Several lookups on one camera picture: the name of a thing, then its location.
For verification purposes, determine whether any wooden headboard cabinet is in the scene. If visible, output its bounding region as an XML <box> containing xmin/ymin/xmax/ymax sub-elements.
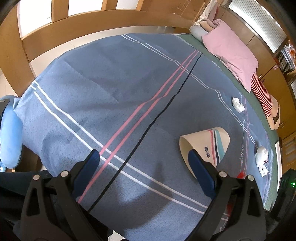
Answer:
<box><xmin>217</xmin><ymin>0</ymin><xmax>296</xmax><ymax>149</ymax></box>

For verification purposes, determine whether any grey blue pillow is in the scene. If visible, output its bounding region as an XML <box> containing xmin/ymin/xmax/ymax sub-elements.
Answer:
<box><xmin>189</xmin><ymin>24</ymin><xmax>210</xmax><ymax>42</ymax></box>

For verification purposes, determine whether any striped paper cup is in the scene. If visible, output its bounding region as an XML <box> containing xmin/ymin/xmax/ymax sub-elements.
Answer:
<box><xmin>179</xmin><ymin>127</ymin><xmax>230</xmax><ymax>179</ymax></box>

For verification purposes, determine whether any red striped plush toy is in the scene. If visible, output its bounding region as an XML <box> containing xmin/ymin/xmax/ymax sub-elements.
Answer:
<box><xmin>250</xmin><ymin>72</ymin><xmax>282</xmax><ymax>131</ymax></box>

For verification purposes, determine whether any window with blinds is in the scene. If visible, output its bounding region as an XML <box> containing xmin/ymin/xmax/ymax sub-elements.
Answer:
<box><xmin>228</xmin><ymin>0</ymin><xmax>287</xmax><ymax>54</ymax></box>

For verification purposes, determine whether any blue plaid blanket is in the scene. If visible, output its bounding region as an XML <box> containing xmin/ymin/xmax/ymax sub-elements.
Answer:
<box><xmin>13</xmin><ymin>33</ymin><xmax>272</xmax><ymax>240</ymax></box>

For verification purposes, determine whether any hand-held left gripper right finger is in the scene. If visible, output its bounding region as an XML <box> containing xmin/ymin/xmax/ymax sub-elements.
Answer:
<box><xmin>185</xmin><ymin>148</ymin><xmax>266</xmax><ymax>241</ymax></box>

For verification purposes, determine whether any pink pillow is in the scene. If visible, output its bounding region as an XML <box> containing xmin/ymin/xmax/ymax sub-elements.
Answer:
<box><xmin>202</xmin><ymin>19</ymin><xmax>259</xmax><ymax>93</ymax></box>

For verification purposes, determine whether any white flat panel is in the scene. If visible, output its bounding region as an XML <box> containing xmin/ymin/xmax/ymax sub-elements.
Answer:
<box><xmin>274</xmin><ymin>141</ymin><xmax>282</xmax><ymax>160</ymax></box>

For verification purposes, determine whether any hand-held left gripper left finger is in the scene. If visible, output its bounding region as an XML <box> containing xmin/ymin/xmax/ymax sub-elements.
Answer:
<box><xmin>20</xmin><ymin>149</ymin><xmax>111</xmax><ymax>241</ymax></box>

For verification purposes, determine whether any light blue cushion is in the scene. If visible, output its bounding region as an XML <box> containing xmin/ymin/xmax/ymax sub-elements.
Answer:
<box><xmin>0</xmin><ymin>95</ymin><xmax>24</xmax><ymax>172</ymax></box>

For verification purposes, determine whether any wooden door with glass panels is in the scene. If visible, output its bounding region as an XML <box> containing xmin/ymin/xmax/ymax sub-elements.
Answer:
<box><xmin>0</xmin><ymin>0</ymin><xmax>205</xmax><ymax>98</ymax></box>

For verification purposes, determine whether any stack of books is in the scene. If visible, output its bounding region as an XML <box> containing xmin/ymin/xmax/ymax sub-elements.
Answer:
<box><xmin>275</xmin><ymin>39</ymin><xmax>296</xmax><ymax>75</ymax></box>

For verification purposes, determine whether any pink folded cloth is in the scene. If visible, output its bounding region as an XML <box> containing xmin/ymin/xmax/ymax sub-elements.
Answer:
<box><xmin>200</xmin><ymin>5</ymin><xmax>220</xmax><ymax>32</ymax></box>

